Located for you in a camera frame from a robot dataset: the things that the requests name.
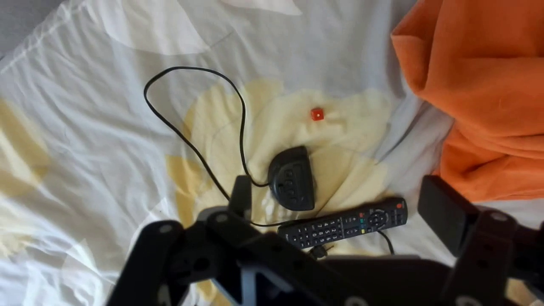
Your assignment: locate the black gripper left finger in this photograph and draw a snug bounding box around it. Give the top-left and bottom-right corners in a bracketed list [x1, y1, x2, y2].
[107, 175, 269, 306]

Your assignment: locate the black remote control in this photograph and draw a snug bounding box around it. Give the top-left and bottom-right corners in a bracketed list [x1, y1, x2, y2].
[277, 195, 410, 251]

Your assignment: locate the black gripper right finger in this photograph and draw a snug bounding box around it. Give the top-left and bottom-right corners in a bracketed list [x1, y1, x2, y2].
[417, 175, 544, 306]

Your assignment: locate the black charger puck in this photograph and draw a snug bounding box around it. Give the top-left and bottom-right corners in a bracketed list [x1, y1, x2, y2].
[267, 144, 316, 212]

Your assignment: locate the orange cloth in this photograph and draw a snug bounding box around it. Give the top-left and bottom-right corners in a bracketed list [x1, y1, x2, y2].
[389, 0, 544, 204]

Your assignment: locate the thin black cable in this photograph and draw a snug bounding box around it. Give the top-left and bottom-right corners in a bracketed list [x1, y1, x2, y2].
[143, 64, 396, 261]

